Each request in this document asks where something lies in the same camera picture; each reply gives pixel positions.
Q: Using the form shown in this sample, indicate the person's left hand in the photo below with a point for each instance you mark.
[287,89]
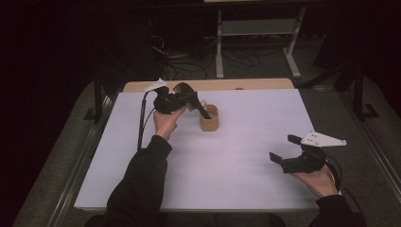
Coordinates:
[167,124]

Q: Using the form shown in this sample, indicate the person's right hand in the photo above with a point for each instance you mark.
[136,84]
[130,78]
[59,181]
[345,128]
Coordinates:
[321,184]

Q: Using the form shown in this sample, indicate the black metal stand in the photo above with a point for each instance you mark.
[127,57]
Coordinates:
[359,94]
[98,94]

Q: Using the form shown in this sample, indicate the small wooden utensil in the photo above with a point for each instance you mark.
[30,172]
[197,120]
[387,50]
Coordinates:
[204,104]

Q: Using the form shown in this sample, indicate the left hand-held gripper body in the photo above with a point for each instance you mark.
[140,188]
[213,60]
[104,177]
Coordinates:
[167,102]

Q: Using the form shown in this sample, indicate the wooden utensil holder cup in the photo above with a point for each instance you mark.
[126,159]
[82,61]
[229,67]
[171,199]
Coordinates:
[209,123]

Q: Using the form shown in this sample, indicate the white metal desk frame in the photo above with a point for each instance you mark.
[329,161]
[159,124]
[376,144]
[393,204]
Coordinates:
[257,27]

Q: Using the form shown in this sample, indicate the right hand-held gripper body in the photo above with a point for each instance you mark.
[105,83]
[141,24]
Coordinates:
[302,164]

